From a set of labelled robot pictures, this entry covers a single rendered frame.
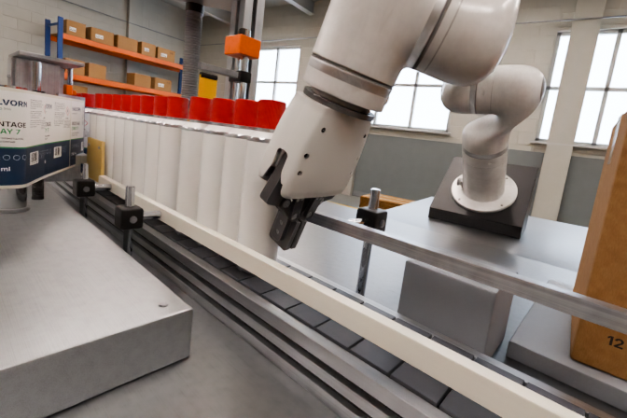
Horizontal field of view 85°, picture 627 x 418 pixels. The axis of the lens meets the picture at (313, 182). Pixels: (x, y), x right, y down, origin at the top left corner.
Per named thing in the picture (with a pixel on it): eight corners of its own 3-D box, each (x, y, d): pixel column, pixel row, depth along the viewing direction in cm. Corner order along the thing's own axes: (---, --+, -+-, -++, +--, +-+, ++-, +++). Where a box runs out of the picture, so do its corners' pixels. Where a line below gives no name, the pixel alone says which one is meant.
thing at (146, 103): (124, 202, 65) (130, 93, 62) (152, 201, 69) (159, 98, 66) (135, 209, 62) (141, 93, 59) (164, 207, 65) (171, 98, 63)
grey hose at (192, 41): (175, 106, 73) (182, 3, 70) (191, 108, 76) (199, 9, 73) (184, 107, 71) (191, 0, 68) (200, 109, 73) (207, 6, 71)
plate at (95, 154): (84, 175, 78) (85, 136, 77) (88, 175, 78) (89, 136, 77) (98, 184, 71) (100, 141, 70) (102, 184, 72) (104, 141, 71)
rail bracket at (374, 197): (319, 322, 41) (337, 188, 39) (355, 305, 46) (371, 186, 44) (341, 335, 39) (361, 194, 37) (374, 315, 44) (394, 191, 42)
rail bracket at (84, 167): (71, 226, 63) (72, 161, 62) (108, 222, 68) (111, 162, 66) (76, 230, 61) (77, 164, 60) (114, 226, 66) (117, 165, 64)
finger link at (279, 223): (292, 186, 38) (272, 234, 41) (270, 187, 36) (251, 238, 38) (310, 201, 36) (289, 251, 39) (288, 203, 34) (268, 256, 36)
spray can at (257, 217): (226, 263, 43) (241, 96, 40) (258, 256, 46) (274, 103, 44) (251, 278, 39) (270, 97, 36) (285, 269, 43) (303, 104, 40)
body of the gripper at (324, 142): (347, 88, 39) (312, 173, 43) (282, 67, 32) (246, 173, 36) (398, 114, 35) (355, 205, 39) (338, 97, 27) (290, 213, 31)
